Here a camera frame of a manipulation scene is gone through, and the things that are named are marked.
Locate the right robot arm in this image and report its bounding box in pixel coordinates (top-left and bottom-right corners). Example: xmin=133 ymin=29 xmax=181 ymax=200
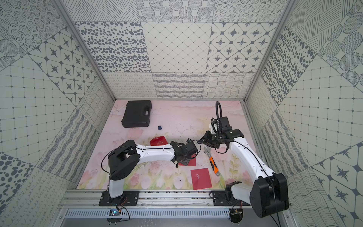
xmin=198 ymin=129 xmax=289 ymax=218

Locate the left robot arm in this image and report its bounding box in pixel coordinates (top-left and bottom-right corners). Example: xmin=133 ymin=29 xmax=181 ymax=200
xmin=107 ymin=139 xmax=199 ymax=199

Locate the orange adjustable wrench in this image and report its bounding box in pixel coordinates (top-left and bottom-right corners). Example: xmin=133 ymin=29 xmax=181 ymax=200
xmin=204 ymin=147 xmax=220 ymax=176

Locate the black plastic case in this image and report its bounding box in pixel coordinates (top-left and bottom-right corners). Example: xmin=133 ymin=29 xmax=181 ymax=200
xmin=122 ymin=100 xmax=152 ymax=128

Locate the right circuit board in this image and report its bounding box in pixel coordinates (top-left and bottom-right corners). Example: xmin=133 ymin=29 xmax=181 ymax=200
xmin=229 ymin=208 xmax=244 ymax=223

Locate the circuit board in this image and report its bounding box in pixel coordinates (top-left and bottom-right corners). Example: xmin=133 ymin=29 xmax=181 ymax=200
xmin=229 ymin=208 xmax=244 ymax=223
xmin=106 ymin=210 xmax=122 ymax=224

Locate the left circuit board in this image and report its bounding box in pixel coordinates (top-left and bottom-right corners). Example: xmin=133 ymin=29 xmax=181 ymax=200
xmin=106 ymin=210 xmax=122 ymax=224

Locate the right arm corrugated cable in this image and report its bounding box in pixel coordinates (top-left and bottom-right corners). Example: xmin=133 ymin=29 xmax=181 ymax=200
xmin=211 ymin=101 xmax=230 ymax=154

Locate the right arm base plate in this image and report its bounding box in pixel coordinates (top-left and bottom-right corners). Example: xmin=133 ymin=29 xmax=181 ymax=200
xmin=209 ymin=191 xmax=250 ymax=206

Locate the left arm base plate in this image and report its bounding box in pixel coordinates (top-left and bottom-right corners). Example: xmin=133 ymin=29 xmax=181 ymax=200
xmin=98 ymin=190 xmax=140 ymax=207

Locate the aluminium mounting rail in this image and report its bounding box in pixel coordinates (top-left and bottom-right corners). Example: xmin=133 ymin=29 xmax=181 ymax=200
xmin=56 ymin=188 xmax=293 ymax=209

